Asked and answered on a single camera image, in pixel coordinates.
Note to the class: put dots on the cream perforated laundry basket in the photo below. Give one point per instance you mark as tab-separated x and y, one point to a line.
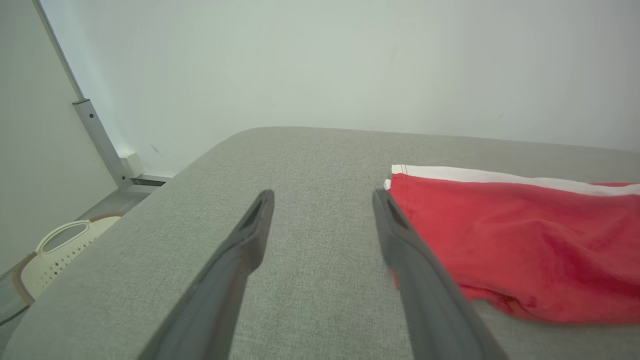
55	260

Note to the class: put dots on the grey metal partition post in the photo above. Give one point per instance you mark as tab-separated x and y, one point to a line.
100	135

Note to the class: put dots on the red white basketball shorts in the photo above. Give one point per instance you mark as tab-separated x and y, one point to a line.
525	245

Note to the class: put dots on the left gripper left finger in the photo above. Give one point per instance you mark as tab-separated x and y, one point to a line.
220	290

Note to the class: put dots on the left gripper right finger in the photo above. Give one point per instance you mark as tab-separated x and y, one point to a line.
430	300

